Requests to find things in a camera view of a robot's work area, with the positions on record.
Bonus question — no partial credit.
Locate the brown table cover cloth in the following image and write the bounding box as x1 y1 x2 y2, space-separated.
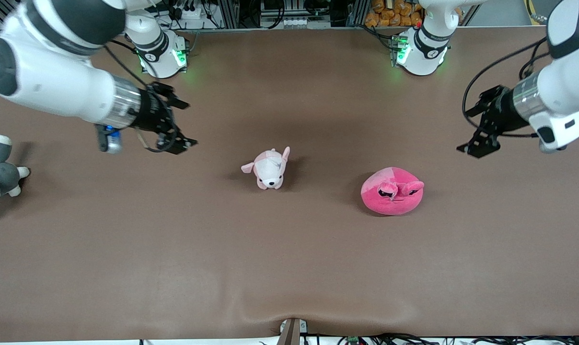
0 26 579 343

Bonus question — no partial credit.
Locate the metal table clamp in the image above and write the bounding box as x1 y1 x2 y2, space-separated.
278 317 308 345

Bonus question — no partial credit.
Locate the round hot pink plush toy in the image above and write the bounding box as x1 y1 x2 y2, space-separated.
360 167 425 216

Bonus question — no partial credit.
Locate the pale pink dog plush toy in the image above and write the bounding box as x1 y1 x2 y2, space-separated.
241 147 291 191

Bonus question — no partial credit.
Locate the white power strip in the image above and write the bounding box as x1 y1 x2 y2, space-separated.
171 6 202 20

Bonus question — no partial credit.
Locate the orange packaged goods pile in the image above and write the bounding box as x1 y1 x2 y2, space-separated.
365 0 423 28

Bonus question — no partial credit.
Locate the aluminium table frame rail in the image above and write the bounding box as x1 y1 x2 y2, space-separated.
186 25 549 38

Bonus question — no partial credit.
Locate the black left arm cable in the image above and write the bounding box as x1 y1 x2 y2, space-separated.
462 37 550 139

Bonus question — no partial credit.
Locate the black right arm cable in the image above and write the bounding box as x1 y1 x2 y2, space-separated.
103 39 181 154

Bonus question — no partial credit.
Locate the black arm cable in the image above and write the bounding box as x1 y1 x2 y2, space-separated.
462 37 550 139
103 39 181 154

